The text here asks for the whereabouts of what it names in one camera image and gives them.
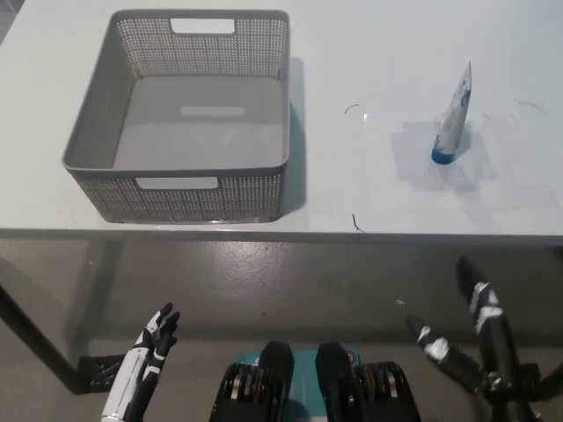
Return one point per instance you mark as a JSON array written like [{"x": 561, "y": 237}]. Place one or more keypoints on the white blue shampoo tube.
[{"x": 451, "y": 123}]

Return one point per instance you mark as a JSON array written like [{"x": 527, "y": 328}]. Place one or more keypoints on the black teal robot torso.
[{"x": 272, "y": 378}]

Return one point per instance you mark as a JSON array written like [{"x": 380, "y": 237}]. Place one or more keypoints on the grey perforated plastic basket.
[{"x": 176, "y": 145}]

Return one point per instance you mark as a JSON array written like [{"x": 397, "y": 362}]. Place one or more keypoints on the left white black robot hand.
[{"x": 132, "y": 378}]

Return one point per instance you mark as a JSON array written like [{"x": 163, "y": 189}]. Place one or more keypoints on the black metal table leg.
[{"x": 39, "y": 338}]

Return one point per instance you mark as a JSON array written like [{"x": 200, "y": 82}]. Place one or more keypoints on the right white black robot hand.
[{"x": 495, "y": 334}]

